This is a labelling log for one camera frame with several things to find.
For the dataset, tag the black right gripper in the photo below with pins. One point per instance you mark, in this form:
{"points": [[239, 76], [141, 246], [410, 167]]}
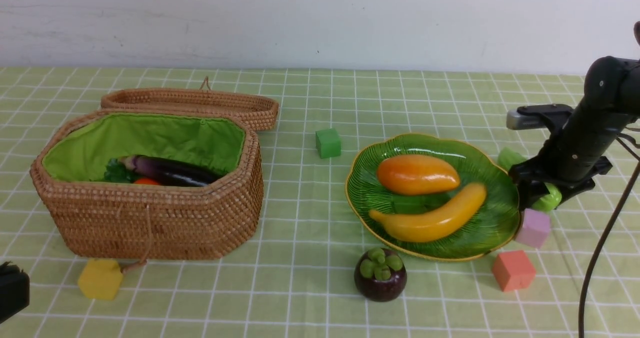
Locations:
{"points": [[569, 159]]}

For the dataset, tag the purple toy mangosteen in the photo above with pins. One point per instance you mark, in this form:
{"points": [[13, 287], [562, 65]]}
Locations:
{"points": [[380, 275]]}

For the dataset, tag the pink foam cube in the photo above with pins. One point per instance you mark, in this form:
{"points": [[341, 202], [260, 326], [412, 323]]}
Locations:
{"points": [[513, 270]]}

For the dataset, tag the woven wicker basket green lining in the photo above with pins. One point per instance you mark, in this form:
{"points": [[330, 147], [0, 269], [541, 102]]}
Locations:
{"points": [[100, 218]]}

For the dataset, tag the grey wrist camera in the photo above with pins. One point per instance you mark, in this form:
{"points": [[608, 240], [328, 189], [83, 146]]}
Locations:
{"points": [[537, 116]]}

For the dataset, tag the green toy bitter gourd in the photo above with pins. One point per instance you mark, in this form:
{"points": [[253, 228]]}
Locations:
{"points": [[508, 158]]}

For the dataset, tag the orange toy mango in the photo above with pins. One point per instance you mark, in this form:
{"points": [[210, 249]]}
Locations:
{"points": [[417, 174]]}

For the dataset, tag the orange toy carrot green leaves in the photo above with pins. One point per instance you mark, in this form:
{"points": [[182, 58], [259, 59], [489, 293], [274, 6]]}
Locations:
{"points": [[115, 172]]}

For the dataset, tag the yellow toy banana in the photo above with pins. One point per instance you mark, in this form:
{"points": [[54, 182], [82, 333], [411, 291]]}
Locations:
{"points": [[435, 224]]}

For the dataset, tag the woven wicker basket lid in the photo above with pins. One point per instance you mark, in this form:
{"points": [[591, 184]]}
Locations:
{"points": [[257, 112]]}

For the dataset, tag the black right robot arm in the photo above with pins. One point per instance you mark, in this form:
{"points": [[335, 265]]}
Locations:
{"points": [[610, 95]]}

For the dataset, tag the green leaf-shaped glass plate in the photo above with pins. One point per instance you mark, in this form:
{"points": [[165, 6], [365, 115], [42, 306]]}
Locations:
{"points": [[493, 226]]}

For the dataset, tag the lilac foam cube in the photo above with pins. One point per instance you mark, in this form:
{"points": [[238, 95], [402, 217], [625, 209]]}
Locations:
{"points": [[535, 228]]}

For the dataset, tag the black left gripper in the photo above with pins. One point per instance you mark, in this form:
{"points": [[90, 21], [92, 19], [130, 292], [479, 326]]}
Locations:
{"points": [[14, 290]]}

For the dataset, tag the dark purple toy eggplant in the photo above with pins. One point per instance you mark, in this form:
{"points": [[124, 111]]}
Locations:
{"points": [[169, 172]]}

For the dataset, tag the yellow foam block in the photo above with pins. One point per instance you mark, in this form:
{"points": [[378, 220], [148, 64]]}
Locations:
{"points": [[100, 279]]}

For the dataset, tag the green foam cube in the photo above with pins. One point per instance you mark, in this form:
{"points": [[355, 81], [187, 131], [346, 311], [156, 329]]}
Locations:
{"points": [[328, 143]]}

